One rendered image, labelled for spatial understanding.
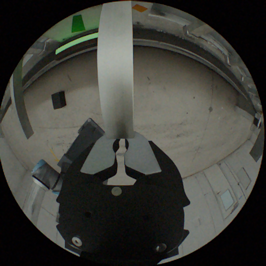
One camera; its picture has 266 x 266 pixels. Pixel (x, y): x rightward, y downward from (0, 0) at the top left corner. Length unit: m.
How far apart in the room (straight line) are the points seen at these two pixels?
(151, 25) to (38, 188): 0.86
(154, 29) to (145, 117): 0.91
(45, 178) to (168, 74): 1.37
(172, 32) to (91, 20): 0.22
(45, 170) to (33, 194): 0.19
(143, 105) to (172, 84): 0.44
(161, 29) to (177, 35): 0.05
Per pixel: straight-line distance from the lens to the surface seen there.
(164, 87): 1.02
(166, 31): 0.32
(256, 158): 0.23
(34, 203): 0.65
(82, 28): 0.32
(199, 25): 0.32
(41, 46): 0.41
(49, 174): 0.65
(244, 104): 2.72
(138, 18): 0.29
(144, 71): 0.96
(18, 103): 0.26
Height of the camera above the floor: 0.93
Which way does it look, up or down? 58 degrees down
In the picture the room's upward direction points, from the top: 175 degrees clockwise
